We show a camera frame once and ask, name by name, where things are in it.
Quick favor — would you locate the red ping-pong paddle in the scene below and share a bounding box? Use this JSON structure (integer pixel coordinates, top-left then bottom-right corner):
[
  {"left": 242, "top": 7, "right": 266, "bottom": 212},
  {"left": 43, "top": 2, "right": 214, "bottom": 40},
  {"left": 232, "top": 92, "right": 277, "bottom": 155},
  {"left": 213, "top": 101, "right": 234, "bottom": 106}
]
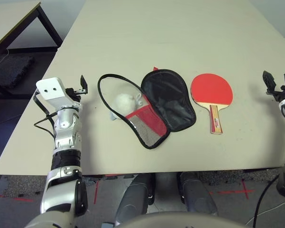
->
[{"left": 190, "top": 73, "right": 234, "bottom": 135}]

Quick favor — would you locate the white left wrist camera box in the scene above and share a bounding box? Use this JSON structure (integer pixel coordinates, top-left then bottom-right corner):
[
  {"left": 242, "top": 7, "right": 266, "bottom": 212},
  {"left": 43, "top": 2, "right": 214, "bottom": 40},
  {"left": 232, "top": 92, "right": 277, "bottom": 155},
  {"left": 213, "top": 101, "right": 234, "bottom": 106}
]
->
[{"left": 35, "top": 77, "right": 72, "bottom": 108}]

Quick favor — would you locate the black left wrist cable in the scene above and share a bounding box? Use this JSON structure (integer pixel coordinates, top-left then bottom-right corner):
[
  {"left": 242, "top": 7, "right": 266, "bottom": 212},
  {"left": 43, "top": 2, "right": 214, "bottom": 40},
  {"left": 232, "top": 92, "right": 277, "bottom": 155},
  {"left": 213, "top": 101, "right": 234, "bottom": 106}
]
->
[{"left": 33, "top": 92, "right": 59, "bottom": 138}]

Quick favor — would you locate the white fluffy pom-pom zipper pull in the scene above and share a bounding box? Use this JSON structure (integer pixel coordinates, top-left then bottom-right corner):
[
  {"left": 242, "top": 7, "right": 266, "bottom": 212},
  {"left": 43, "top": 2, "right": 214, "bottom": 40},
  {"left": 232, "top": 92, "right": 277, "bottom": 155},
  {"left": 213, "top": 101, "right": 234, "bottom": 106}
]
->
[{"left": 109, "top": 93, "right": 144, "bottom": 121}]

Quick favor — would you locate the grey right robot leg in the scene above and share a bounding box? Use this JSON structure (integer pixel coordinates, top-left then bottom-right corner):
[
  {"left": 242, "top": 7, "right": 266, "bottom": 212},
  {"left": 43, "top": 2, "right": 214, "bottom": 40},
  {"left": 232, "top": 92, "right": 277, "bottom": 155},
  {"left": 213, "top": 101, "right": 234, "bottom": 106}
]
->
[{"left": 179, "top": 172, "right": 218, "bottom": 217}]

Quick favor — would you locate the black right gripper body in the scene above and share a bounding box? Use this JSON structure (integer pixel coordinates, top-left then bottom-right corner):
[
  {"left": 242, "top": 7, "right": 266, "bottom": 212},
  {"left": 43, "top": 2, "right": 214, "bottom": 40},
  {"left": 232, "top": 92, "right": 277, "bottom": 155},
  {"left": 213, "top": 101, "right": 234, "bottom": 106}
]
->
[{"left": 266, "top": 85, "right": 285, "bottom": 103}]

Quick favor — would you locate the red black paddle case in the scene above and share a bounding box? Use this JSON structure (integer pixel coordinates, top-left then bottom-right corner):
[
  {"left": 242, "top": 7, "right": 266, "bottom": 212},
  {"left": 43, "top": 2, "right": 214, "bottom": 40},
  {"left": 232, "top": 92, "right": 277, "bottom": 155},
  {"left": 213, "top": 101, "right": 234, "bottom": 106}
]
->
[{"left": 97, "top": 66, "right": 197, "bottom": 150}]

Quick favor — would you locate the grey robot leg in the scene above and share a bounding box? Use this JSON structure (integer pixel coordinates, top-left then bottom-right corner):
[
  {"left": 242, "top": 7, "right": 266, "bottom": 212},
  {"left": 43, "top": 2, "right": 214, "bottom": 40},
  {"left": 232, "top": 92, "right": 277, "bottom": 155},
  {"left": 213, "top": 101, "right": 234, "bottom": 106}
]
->
[
  {"left": 115, "top": 174, "right": 155, "bottom": 226},
  {"left": 179, "top": 172, "right": 218, "bottom": 217}
]

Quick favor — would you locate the grey left robot leg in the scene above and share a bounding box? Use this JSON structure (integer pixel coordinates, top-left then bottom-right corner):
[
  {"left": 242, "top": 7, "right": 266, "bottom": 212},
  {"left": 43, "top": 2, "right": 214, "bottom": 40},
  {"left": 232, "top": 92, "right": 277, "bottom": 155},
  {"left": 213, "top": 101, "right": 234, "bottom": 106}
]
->
[{"left": 115, "top": 174, "right": 155, "bottom": 226}]

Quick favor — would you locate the black foam floor mat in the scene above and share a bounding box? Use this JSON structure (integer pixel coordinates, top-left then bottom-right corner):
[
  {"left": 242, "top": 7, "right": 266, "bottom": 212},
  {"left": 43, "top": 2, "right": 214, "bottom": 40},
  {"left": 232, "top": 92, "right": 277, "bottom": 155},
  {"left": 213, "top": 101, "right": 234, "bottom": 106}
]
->
[{"left": 0, "top": 55, "right": 36, "bottom": 89}]

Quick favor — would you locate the grey robot torso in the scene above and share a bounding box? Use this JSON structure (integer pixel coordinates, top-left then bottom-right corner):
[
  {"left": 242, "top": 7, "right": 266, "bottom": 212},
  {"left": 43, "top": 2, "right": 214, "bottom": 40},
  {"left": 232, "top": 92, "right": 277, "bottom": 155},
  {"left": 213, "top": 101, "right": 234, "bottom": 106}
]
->
[{"left": 102, "top": 212, "right": 247, "bottom": 228}]

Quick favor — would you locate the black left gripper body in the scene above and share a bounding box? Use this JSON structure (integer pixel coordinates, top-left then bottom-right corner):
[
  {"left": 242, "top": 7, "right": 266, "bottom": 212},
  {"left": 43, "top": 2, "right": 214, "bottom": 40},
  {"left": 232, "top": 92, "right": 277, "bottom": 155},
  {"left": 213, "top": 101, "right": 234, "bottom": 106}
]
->
[{"left": 65, "top": 87, "right": 88, "bottom": 105}]

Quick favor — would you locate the white floor cable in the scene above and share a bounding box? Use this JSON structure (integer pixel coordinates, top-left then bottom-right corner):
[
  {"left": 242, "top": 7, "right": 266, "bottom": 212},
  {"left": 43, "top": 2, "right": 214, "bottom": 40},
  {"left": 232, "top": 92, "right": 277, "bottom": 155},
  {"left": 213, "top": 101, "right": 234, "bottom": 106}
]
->
[{"left": 0, "top": 48, "right": 10, "bottom": 68}]

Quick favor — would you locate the beige side table black frame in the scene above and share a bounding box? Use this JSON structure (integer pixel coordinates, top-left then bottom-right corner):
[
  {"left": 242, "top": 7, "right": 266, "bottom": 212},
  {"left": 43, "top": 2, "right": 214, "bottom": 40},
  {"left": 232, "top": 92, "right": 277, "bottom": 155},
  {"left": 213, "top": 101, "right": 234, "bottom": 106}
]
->
[{"left": 0, "top": 0, "right": 64, "bottom": 73}]

